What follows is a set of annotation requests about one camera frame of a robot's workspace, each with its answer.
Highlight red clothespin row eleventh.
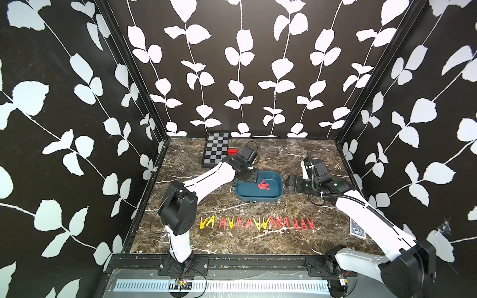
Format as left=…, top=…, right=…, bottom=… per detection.
left=307, top=218, right=315, bottom=230

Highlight slim yellow clothespin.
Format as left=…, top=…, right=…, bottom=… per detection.
left=206, top=216, right=216, bottom=228

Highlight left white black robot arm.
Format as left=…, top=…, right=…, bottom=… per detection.
left=158, top=162, right=258, bottom=266

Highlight white perforated cable duct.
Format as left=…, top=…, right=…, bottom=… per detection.
left=113, top=279, right=330, bottom=294

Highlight teal plastic storage box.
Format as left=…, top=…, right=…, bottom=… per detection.
left=235, top=171, right=284, bottom=202

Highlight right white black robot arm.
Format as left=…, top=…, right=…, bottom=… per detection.
left=285, top=156, right=436, bottom=298

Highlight black front mounting rail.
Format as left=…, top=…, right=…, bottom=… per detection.
left=107, top=253, right=337, bottom=273

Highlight clothespin pile in box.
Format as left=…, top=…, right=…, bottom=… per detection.
left=257, top=180, right=270, bottom=190

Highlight big yellow clothespin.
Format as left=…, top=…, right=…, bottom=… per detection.
left=199, top=217, right=209, bottom=230

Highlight small electronics board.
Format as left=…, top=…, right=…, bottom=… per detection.
left=171, top=279, right=193, bottom=292

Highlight black grey checkerboard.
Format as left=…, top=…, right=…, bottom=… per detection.
left=201, top=132, right=230, bottom=168

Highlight yellow clothespin row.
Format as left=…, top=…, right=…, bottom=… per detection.
left=253, top=218, right=263, bottom=231
left=262, top=217, right=270, bottom=230

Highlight red clothespin row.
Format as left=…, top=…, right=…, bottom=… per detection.
left=244, top=218, right=252, bottom=230
left=299, top=219, right=309, bottom=231
left=289, top=219, right=299, bottom=231

